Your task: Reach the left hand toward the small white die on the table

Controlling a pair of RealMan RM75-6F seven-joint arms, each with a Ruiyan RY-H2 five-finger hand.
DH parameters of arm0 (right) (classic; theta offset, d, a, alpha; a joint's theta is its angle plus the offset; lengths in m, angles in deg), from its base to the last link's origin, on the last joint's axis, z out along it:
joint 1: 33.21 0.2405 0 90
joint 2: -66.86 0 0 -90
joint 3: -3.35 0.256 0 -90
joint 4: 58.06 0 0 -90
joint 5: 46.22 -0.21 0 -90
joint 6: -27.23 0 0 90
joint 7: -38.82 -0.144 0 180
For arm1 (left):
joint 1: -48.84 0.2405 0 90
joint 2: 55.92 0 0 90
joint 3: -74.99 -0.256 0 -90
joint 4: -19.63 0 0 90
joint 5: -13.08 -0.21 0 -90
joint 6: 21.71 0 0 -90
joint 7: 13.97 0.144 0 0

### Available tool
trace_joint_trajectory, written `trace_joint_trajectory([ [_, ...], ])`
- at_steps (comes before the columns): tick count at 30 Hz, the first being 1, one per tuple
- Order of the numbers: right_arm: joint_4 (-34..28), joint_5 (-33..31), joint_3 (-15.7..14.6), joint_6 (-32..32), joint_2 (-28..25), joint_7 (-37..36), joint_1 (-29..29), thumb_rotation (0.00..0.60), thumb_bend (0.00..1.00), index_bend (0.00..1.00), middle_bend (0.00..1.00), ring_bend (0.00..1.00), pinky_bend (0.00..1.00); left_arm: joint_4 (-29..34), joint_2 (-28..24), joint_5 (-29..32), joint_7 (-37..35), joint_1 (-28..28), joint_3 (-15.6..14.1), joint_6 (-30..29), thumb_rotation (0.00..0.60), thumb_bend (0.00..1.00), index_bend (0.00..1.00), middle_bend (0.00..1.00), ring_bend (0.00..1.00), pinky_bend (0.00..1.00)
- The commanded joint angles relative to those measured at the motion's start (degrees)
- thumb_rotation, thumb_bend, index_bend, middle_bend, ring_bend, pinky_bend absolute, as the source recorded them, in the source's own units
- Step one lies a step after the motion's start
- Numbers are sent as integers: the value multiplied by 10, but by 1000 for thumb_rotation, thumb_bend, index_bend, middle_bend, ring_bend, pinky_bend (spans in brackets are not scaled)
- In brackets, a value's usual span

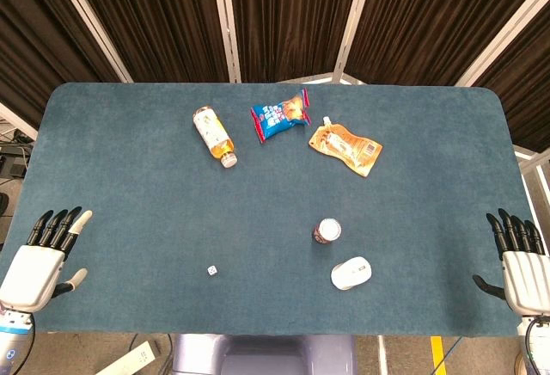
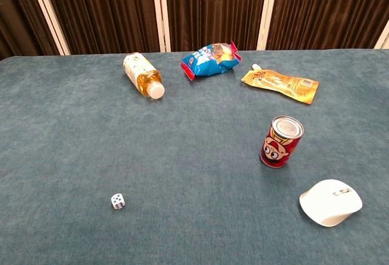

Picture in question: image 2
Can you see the teal fabric table cloth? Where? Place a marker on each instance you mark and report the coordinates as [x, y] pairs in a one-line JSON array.
[[182, 161]]

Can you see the white computer mouse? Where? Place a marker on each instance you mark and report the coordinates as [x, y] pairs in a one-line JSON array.
[[329, 204]]

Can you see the red cartoon tin can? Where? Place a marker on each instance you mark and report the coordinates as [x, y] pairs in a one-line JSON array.
[[281, 146]]

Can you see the yellow tea plastic bottle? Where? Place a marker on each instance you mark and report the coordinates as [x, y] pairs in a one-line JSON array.
[[141, 73]]

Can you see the white partition frame post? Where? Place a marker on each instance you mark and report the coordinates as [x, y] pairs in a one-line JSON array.
[[383, 37], [48, 12], [161, 12], [267, 11]]

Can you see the white die blue dots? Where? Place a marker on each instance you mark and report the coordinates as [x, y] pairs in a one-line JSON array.
[[117, 200]]

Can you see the dark brown pleated curtain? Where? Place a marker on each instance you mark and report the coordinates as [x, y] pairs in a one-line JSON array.
[[212, 6]]

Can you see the blue snack chips bag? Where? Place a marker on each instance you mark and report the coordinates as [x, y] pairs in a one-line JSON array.
[[209, 61]]

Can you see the yellow spouted drink pouch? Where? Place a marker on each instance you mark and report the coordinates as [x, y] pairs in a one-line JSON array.
[[282, 84]]

